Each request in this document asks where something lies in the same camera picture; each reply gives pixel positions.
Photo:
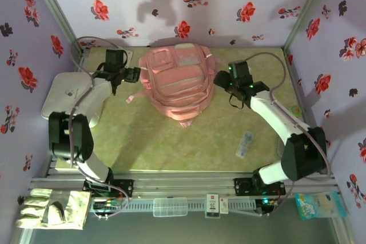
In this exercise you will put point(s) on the small white package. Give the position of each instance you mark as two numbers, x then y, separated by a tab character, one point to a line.
224	205

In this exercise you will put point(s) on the white lidded storage box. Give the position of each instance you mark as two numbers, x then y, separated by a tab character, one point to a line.
63	98

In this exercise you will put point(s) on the black white card package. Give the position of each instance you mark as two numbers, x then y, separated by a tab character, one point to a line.
212	205

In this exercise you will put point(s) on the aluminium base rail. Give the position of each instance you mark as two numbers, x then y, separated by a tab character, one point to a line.
183	184

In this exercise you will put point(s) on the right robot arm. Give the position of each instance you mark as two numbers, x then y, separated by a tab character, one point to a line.
303	155

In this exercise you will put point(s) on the clear plastic ruler case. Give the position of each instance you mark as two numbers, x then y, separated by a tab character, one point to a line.
244	144

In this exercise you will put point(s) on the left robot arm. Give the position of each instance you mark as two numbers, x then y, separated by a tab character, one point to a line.
71	138

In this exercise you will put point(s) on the pink student backpack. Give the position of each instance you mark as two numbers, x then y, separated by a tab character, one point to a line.
177	84

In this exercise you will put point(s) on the clear plastic organizer box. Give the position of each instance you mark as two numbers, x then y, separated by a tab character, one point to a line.
170	207

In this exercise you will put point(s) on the white fabric work glove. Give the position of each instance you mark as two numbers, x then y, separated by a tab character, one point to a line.
57	209

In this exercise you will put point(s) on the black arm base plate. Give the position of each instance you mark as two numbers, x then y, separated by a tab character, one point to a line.
241	187
127	187

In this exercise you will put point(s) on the green bottle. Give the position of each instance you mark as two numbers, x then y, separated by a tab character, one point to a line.
296	110

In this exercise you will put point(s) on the blue plastic snack bag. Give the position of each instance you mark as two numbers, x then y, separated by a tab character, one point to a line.
320	205

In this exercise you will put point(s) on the aluminium corner post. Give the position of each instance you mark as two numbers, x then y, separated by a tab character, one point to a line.
307	4
54	7

